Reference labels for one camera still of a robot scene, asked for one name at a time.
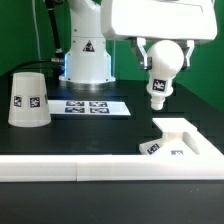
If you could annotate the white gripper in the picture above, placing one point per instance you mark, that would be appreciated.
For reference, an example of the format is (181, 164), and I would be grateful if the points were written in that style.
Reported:
(159, 19)

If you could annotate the white lamp bulb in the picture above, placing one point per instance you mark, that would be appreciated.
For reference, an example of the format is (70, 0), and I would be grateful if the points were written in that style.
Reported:
(167, 60)

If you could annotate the white lamp base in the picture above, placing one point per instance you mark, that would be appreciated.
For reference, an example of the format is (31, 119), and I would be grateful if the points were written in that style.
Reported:
(171, 144)

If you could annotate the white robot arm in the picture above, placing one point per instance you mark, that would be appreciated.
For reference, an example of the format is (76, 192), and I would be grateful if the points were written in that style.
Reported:
(87, 64)

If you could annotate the white lamp shade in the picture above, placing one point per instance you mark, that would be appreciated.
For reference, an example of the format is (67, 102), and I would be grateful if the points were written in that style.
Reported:
(29, 103)

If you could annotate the white marker sheet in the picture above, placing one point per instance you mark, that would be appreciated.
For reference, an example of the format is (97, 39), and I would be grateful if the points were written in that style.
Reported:
(106, 108)

